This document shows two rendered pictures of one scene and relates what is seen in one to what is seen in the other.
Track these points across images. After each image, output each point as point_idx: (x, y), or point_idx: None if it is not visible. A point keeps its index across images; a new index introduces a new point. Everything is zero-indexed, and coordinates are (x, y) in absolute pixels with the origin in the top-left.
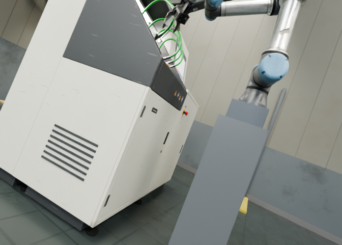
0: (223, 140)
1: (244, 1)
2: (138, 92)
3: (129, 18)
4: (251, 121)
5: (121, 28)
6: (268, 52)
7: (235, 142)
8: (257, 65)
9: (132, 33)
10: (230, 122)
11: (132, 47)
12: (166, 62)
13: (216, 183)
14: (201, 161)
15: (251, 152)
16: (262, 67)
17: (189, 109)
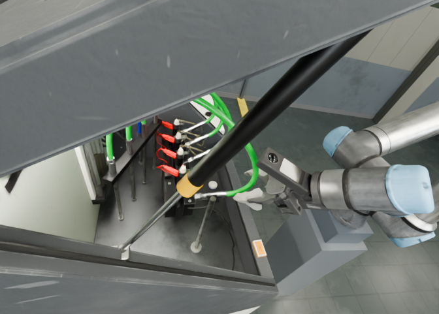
0: (321, 260)
1: (425, 133)
2: (245, 311)
3: (200, 300)
4: (350, 241)
5: (186, 309)
6: (418, 230)
7: (333, 258)
8: None
9: (217, 303)
10: (332, 252)
11: (223, 307)
12: (264, 255)
13: (308, 273)
14: (296, 269)
15: (344, 260)
16: (402, 247)
17: None
